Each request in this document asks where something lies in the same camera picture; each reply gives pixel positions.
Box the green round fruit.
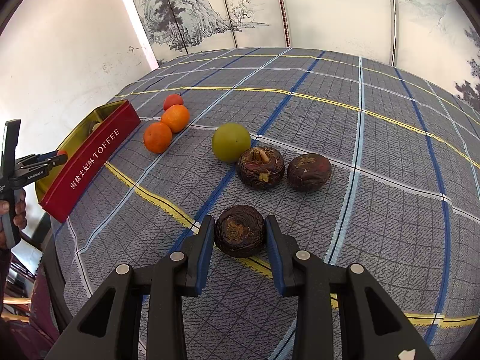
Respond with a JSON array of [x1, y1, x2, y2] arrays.
[[211, 123, 251, 164]]

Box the red gold toffee tin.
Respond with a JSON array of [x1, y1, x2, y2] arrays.
[[35, 100, 140, 223]]

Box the dark brown mangosteen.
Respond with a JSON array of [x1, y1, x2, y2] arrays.
[[236, 146, 285, 190], [213, 205, 267, 258], [287, 153, 332, 192]]

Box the small red tomato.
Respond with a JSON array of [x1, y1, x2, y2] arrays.
[[163, 94, 184, 111]]

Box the orange tangerine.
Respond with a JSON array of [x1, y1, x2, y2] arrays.
[[160, 104, 190, 133], [143, 122, 173, 154]]

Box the grey plaid tablecloth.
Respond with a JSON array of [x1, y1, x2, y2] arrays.
[[55, 48, 479, 359]]

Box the person's left hand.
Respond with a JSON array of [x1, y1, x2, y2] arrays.
[[1, 189, 27, 250]]

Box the painted folding screen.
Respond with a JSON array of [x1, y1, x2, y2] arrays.
[[133, 0, 479, 107]]

